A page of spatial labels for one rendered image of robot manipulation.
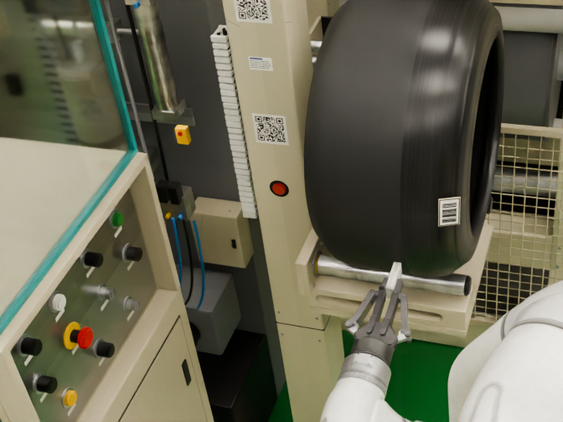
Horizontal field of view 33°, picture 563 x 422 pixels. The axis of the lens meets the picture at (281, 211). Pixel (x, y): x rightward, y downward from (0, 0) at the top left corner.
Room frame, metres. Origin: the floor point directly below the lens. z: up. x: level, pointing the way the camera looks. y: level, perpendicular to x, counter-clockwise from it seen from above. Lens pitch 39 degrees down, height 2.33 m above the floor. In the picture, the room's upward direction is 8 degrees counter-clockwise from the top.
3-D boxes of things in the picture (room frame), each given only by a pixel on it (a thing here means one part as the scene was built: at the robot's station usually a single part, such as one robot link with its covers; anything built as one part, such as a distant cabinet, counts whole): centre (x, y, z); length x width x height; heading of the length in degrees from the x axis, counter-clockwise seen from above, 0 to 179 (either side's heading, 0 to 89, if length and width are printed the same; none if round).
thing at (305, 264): (1.72, -0.11, 0.90); 0.40 x 0.03 x 0.10; 156
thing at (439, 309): (1.52, -0.21, 0.83); 0.36 x 0.09 x 0.06; 66
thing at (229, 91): (1.74, 0.06, 1.19); 0.05 x 0.04 x 0.48; 156
